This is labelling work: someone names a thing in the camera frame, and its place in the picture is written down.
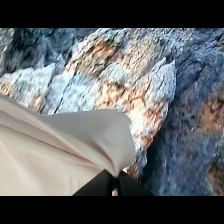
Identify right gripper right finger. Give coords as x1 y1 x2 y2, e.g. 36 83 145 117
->
116 170 154 197

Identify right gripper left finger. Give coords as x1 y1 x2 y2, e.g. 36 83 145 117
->
73 169 116 197

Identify pink garment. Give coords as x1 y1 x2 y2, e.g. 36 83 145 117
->
0 94 137 197

